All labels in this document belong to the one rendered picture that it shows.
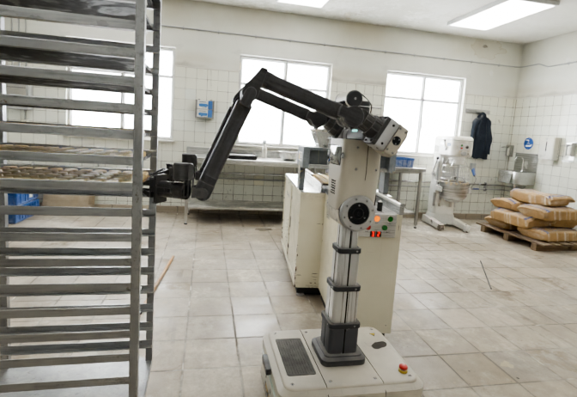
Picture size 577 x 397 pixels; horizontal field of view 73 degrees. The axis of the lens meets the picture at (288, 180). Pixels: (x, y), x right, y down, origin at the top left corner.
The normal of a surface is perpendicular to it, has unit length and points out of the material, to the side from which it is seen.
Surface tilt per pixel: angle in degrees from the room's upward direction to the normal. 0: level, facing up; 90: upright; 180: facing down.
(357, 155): 90
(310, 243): 90
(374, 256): 90
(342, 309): 90
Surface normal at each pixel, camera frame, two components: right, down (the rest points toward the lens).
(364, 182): 0.19, 0.32
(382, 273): 0.10, 0.13
